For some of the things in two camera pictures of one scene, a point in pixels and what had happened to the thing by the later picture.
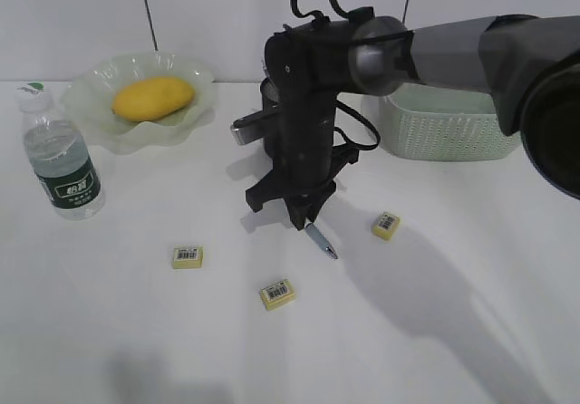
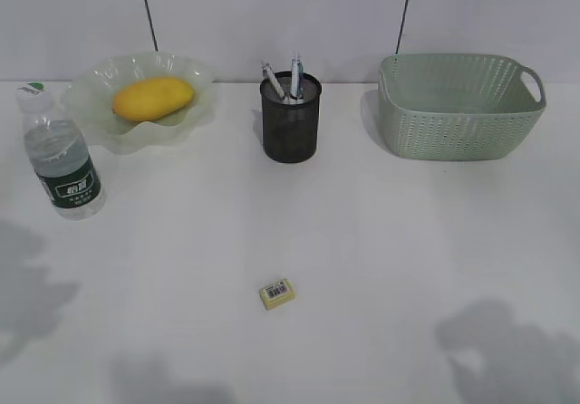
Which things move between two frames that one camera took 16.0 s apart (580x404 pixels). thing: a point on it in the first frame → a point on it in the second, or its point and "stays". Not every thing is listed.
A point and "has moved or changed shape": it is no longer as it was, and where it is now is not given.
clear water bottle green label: x=60 y=152 stays
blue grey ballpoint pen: x=321 y=240 has moved or changed shape
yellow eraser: x=277 y=293 stays
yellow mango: x=147 y=98 stays
